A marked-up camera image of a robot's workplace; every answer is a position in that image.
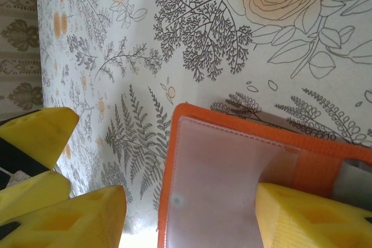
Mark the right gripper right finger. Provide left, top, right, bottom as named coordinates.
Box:
left=254, top=182, right=372, bottom=248

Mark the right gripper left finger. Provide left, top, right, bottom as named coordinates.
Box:
left=0, top=185, right=127, bottom=248

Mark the orange card holder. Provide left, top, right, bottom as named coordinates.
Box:
left=156, top=102, right=372, bottom=248

